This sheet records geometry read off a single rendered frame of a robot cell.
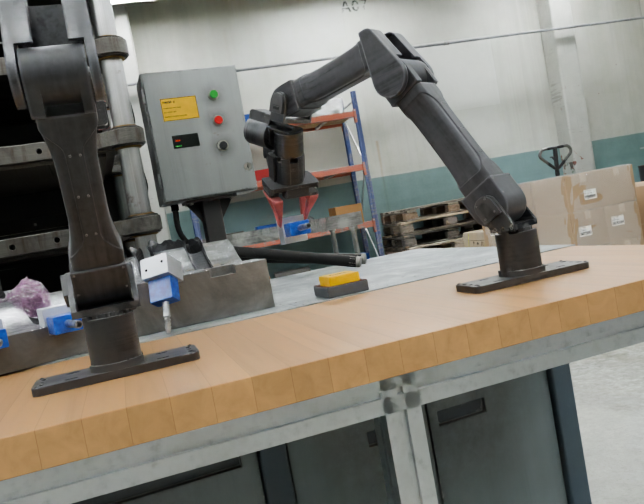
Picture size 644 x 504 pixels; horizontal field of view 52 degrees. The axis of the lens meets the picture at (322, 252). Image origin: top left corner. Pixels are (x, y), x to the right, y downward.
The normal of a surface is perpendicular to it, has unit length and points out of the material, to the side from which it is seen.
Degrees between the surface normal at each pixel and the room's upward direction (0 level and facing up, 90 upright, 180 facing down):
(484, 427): 90
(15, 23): 63
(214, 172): 90
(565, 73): 90
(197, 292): 90
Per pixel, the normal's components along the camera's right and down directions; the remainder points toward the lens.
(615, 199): 0.23, -0.16
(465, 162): -0.69, 0.02
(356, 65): -0.75, 0.25
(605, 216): 0.31, 0.15
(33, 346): 0.59, -0.07
